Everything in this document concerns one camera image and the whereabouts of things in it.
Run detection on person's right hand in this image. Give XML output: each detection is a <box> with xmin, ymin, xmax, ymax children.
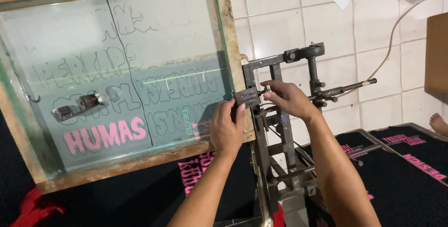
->
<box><xmin>260</xmin><ymin>79</ymin><xmax>316</xmax><ymax>121</ymax></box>

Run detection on person's left hand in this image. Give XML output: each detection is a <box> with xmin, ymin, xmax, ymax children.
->
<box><xmin>209</xmin><ymin>98</ymin><xmax>246</xmax><ymax>154</ymax></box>

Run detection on dark metal frame clamp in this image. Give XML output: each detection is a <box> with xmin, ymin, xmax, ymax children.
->
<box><xmin>233</xmin><ymin>87</ymin><xmax>262</xmax><ymax>109</ymax></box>

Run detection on black shirt with pink print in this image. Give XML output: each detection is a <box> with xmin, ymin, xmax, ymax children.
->
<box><xmin>0</xmin><ymin>108</ymin><xmax>261</xmax><ymax>227</ymax></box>

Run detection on black printed shirt on platen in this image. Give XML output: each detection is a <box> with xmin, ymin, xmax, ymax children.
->
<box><xmin>304</xmin><ymin>129</ymin><xmax>448</xmax><ymax>227</ymax></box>
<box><xmin>369</xmin><ymin>123</ymin><xmax>448</xmax><ymax>185</ymax></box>

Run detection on metal clamp behind mesh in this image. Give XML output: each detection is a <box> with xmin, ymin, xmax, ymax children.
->
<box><xmin>52</xmin><ymin>92</ymin><xmax>105</xmax><ymax>122</ymax></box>

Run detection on brown cardboard box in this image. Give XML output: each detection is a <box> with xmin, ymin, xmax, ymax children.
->
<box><xmin>424</xmin><ymin>12</ymin><xmax>448</xmax><ymax>104</ymax></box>

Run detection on wooden screen printing frame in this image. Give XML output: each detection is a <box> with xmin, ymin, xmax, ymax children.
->
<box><xmin>0</xmin><ymin>0</ymin><xmax>256</xmax><ymax>195</ymax></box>

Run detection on white cable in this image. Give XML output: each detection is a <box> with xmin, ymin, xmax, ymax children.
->
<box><xmin>335</xmin><ymin>0</ymin><xmax>426</xmax><ymax>99</ymax></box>

